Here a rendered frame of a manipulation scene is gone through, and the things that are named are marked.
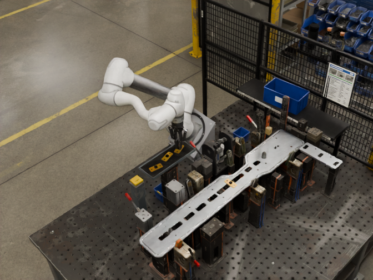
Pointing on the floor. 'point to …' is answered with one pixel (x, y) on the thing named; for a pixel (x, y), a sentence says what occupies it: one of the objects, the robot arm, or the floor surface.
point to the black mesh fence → (279, 69)
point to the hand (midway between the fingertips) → (179, 144)
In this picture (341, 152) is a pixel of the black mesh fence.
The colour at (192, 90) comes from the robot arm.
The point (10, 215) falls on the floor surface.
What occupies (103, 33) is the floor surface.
